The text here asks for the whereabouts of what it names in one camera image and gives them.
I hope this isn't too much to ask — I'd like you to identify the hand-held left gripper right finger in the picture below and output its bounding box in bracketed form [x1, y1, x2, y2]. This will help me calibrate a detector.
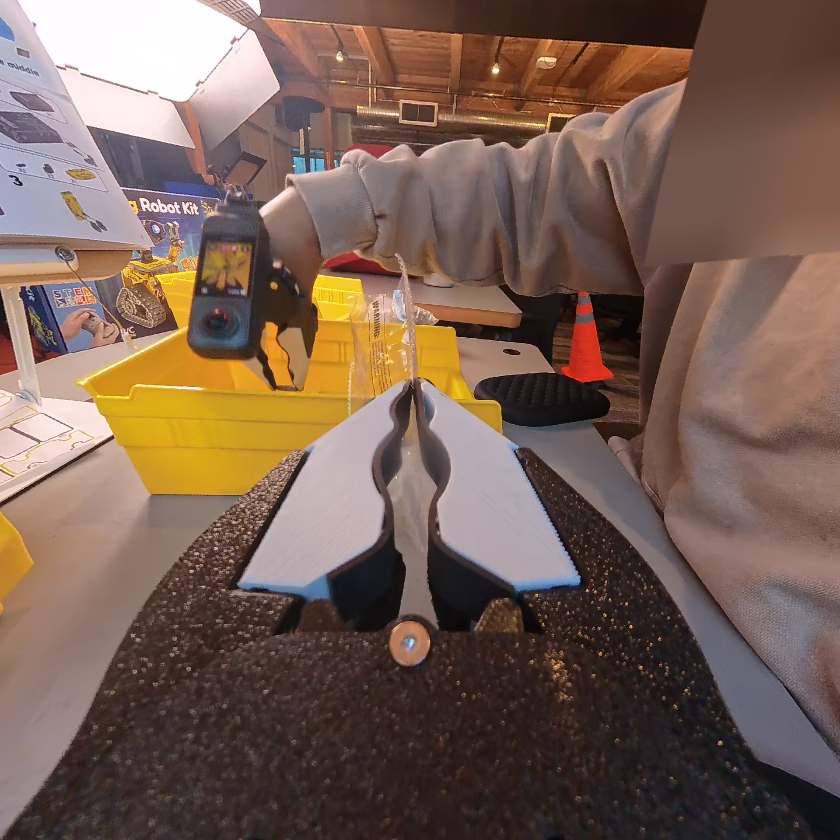
[415, 380, 581, 603]

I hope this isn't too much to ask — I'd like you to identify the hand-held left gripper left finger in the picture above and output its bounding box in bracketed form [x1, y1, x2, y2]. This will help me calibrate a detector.
[239, 380, 414, 599]

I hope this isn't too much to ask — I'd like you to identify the yellow bin with bricks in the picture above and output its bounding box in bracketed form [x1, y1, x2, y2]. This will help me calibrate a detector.
[79, 322, 504, 497]
[158, 269, 368, 326]

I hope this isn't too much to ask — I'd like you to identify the small clear bag white label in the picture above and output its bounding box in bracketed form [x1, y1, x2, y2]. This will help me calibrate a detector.
[344, 254, 441, 626]

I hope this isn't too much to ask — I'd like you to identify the yellow storage bin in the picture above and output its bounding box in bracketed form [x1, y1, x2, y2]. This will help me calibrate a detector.
[0, 512, 35, 615]

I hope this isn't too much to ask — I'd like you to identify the person's right forearm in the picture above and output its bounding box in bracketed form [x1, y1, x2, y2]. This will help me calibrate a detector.
[287, 79, 690, 298]

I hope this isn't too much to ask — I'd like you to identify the grey desk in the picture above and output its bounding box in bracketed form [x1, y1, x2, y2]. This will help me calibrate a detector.
[0, 335, 840, 840]

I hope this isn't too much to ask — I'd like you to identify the wooden edged background desk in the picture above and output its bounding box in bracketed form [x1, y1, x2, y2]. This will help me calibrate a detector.
[361, 273, 523, 329]

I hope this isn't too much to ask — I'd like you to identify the person's right hand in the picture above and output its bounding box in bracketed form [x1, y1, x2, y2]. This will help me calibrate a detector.
[259, 184, 325, 296]

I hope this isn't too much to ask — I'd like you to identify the printed toy box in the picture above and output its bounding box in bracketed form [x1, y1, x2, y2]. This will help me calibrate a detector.
[20, 188, 221, 358]

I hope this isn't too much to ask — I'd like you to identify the black wrist rest pad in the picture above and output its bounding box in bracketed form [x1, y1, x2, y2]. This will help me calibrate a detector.
[476, 372, 611, 427]

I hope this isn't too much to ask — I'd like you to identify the beige booklet stand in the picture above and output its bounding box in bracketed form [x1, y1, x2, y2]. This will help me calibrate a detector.
[0, 243, 139, 401]

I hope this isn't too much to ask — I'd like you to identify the orange traffic cone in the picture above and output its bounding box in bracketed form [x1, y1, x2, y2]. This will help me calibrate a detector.
[561, 292, 614, 384]

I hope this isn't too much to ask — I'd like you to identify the instruction booklet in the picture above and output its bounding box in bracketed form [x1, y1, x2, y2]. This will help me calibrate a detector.
[0, 0, 148, 250]

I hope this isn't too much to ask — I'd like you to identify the white printed sheet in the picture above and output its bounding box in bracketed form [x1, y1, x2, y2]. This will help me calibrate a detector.
[0, 390, 115, 504]

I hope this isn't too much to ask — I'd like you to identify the white studio softbox light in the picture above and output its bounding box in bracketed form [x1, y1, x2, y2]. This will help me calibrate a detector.
[14, 0, 280, 148]

